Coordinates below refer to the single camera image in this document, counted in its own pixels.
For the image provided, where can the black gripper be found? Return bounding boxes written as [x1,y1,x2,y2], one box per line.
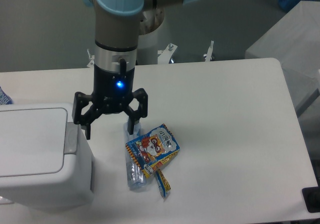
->
[72,65,148,140]

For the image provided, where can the white push-lid trash can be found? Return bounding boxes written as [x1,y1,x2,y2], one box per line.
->
[0,102,95,209]

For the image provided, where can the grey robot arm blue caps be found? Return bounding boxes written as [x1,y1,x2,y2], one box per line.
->
[72,0,198,139]

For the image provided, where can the blue cartoon snack wrapper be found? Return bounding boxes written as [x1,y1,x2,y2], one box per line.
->
[125,123,180,199]

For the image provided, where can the clear plastic water bottle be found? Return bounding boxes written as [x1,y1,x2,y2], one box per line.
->
[123,122,147,191]

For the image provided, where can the blue patterned object left edge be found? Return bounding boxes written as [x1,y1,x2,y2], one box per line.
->
[0,87,14,105]

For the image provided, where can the white side table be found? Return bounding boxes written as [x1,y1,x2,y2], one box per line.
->
[244,1,320,116]

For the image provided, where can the black clamp at table corner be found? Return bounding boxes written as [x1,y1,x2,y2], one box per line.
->
[302,186,320,213]

